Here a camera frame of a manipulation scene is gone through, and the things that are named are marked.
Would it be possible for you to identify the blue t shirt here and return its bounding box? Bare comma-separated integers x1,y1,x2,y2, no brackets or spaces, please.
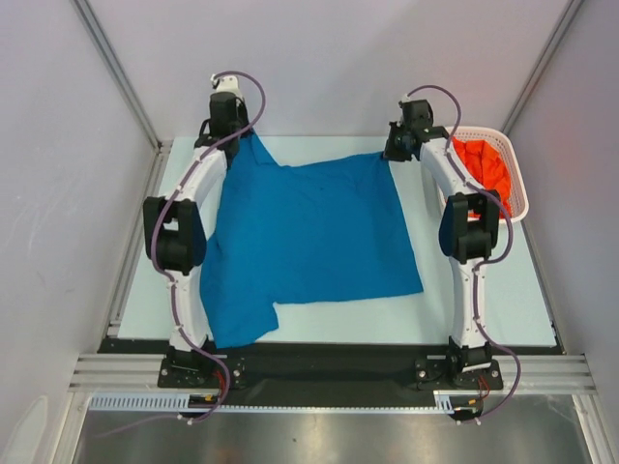
200,135,423,348

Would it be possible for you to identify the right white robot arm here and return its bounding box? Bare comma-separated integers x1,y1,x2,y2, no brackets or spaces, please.
383,100,501,388

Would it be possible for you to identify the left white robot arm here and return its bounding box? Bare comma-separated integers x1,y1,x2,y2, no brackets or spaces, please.
142,89,250,353

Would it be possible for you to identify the orange t shirt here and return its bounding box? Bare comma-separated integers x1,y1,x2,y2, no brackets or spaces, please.
453,138,512,216

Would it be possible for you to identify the white plastic basket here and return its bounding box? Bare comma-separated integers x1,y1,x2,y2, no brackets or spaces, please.
419,126,529,226

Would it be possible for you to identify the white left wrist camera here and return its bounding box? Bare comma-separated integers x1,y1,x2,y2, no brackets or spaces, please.
210,73,245,102

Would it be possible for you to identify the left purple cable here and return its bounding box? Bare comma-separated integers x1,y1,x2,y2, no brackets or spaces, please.
91,71,267,439

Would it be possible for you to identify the right aluminium corner post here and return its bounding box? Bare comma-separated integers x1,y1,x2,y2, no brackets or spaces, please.
501,0,586,134

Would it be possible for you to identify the aluminium corner post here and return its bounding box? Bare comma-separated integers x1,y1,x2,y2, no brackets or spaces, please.
501,0,586,134
70,0,162,152

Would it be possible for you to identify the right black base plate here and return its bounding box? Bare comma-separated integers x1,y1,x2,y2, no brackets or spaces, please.
413,357,504,392

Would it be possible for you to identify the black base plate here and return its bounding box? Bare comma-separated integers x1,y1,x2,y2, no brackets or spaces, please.
157,342,249,390
413,357,504,392

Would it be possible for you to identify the white slotted cable duct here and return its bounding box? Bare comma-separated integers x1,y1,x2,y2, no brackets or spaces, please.
88,391,475,415

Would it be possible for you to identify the aluminium front rail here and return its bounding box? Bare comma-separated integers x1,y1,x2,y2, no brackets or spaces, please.
69,354,596,394

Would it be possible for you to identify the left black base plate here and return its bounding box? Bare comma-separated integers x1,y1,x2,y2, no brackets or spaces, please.
157,342,249,390

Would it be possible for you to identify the left aluminium corner post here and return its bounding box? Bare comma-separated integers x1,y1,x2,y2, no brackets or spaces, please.
70,0,162,152

